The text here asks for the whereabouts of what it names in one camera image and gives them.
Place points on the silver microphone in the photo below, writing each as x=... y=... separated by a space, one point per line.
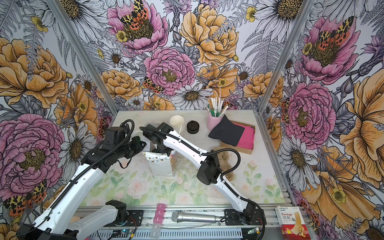
x=180 y=216

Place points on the bundle of wrapped straws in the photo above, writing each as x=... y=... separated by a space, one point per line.
x=218 y=106

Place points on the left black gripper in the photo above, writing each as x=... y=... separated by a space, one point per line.
x=138 y=145

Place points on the black napkin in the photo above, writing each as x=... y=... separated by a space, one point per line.
x=227 y=132

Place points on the stack of white paper cups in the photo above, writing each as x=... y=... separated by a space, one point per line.
x=177 y=123

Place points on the bandage box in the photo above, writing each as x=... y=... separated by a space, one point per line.
x=292 y=223

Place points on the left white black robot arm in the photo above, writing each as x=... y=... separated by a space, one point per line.
x=55 y=222

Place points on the pink napkin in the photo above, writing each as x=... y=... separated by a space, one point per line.
x=248 y=136

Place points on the white cartoon gift bag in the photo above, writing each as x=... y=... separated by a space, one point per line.
x=161 y=165

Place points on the pink straw holder cup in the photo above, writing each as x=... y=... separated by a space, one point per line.
x=212 y=121

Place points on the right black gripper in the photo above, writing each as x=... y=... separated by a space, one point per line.
x=171 y=150

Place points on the pink pill organizer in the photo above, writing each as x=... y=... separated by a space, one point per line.
x=157 y=221

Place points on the stack of black cup lids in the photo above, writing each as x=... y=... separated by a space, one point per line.
x=193 y=127

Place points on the brown cardboard sheet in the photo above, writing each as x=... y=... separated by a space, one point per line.
x=236 y=148

